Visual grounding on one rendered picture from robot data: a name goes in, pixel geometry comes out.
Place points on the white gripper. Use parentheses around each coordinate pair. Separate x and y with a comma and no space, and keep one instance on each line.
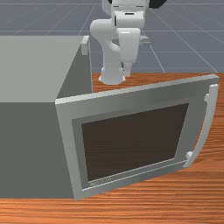
(129,43)

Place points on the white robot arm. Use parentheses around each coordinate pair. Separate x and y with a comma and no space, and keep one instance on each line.
(110,58)

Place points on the grey microwave door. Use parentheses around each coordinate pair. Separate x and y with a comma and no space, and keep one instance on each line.
(128,99)

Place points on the grey microwave oven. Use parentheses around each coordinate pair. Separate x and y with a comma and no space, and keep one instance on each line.
(32,116)

